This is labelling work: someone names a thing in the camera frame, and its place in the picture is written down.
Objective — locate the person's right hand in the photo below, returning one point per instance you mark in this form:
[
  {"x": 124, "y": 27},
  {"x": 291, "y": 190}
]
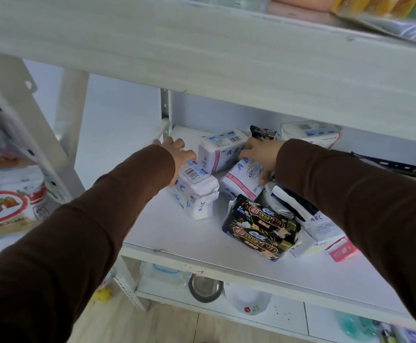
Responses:
[{"x": 263, "y": 153}]

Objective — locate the person's left hand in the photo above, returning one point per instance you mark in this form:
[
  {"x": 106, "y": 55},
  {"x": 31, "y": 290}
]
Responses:
[{"x": 175, "y": 153}]

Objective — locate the person's right thumb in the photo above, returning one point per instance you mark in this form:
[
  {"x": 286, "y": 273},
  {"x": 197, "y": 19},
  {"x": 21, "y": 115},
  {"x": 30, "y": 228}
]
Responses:
[{"x": 265, "y": 177}]

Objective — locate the person's left thumb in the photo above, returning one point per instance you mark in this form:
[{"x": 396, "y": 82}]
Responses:
[{"x": 189, "y": 155}]

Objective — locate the white pink-edged pad packet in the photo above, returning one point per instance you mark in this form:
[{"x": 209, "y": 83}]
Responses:
[{"x": 242, "y": 178}]

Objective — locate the white blue pad packet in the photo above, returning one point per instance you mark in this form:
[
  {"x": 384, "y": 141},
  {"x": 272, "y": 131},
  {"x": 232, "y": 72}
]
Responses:
[{"x": 195, "y": 196}]

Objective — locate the person's right forearm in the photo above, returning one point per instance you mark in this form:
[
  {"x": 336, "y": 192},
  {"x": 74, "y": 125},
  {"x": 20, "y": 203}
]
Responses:
[{"x": 365, "y": 207}]

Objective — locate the person's left forearm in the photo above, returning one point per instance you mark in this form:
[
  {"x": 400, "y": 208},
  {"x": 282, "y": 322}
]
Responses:
[{"x": 68, "y": 246}]

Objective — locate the white pink-striped pad packet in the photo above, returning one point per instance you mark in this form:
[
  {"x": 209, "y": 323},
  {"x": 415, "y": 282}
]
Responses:
[{"x": 220, "y": 149}]

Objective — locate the navy white pad packet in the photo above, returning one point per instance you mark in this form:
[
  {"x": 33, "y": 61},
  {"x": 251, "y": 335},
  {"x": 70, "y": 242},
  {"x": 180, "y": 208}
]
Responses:
[{"x": 295, "y": 207}]

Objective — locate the small black pad packet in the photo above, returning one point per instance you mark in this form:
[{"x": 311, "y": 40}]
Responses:
[{"x": 262, "y": 132}]

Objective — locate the black floral pad packet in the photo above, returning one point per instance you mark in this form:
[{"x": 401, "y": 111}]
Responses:
[{"x": 259, "y": 228}]

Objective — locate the white pad packet pink trim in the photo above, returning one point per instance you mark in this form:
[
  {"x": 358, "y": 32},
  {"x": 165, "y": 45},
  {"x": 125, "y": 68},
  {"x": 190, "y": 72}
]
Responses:
[{"x": 309, "y": 133}]

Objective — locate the flat white packet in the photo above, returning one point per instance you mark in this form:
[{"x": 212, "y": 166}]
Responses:
[{"x": 306, "y": 248}]

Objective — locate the white wooden shelf unit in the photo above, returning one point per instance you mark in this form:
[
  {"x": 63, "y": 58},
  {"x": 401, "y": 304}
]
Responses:
[{"x": 208, "y": 60}]

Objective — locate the small red pink packet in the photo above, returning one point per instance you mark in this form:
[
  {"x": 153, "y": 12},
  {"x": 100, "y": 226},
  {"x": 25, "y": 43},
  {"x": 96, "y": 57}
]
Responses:
[{"x": 341, "y": 249}]

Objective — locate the clear plastic container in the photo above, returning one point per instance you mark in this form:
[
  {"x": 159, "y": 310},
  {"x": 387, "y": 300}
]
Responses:
[{"x": 163, "y": 272}]

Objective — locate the white ceramic bowl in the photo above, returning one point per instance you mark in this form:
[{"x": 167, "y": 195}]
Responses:
[{"x": 247, "y": 299}]

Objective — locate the steel bowl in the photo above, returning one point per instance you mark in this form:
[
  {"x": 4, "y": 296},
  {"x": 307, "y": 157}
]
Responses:
[{"x": 205, "y": 288}]

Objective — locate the yellow toy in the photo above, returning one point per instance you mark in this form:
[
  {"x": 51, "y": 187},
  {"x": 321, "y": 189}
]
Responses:
[{"x": 102, "y": 294}]

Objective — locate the white metal rack upright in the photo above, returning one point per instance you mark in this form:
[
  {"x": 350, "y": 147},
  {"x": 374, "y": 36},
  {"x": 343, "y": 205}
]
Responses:
[{"x": 25, "y": 128}]

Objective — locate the teal plastic item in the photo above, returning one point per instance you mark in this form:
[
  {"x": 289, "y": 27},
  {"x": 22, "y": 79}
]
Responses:
[{"x": 357, "y": 326}]

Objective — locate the orange packet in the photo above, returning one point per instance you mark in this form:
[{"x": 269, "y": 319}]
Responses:
[{"x": 306, "y": 1}]

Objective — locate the red white noodle packet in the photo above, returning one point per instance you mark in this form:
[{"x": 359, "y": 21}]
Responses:
[{"x": 9, "y": 207}]

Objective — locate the yellow silver foil packet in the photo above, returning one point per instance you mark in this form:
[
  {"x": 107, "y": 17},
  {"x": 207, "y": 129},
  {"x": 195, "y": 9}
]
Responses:
[{"x": 383, "y": 16}]

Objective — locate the black metal bracket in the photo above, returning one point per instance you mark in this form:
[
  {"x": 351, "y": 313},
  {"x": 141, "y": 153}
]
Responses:
[{"x": 393, "y": 164}]

